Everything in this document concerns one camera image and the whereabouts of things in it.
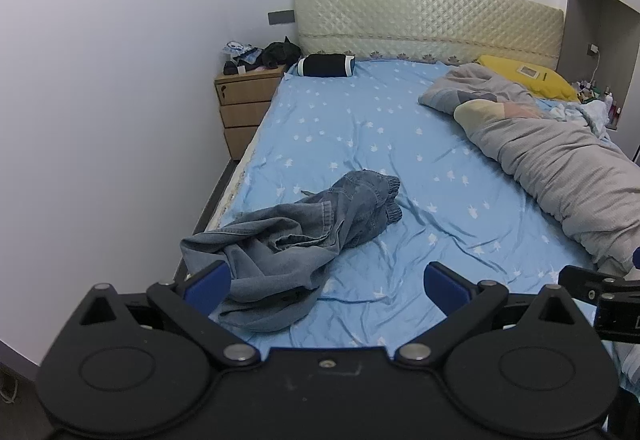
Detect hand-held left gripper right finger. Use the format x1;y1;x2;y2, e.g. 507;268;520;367
395;262;583;369

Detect grey patchwork quilt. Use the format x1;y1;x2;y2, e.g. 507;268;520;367
417;63;640;273

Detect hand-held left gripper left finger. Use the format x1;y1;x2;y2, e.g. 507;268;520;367
75;260;262;369

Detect bed with blue star sheet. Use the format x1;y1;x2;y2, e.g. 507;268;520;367
172;54;640;391

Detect crumpled pale blue cloth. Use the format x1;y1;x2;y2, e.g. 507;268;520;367
542;97;612;141

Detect yellow pillow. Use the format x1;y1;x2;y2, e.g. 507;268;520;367
474;54;581;101

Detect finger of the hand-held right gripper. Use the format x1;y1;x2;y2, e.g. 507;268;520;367
557;247;640;301
594;292;640;347

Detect cream quilted headboard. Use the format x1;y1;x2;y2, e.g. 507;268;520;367
292;0;566;70

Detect blue white patterned item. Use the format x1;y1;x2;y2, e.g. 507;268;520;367
222;41;263;65

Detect grey-blue denim jeans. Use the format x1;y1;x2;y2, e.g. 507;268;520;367
180;170;403;333

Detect cluster of small bottles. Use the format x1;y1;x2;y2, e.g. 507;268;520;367
575;78;622;125

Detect black cloth bundle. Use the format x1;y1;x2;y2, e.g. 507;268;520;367
261;37;302;69

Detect black cylindrical bolster pillow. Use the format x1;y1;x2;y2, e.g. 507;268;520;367
296;54;356;78

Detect wooden nightstand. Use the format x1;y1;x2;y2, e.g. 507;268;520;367
214;67;288;161

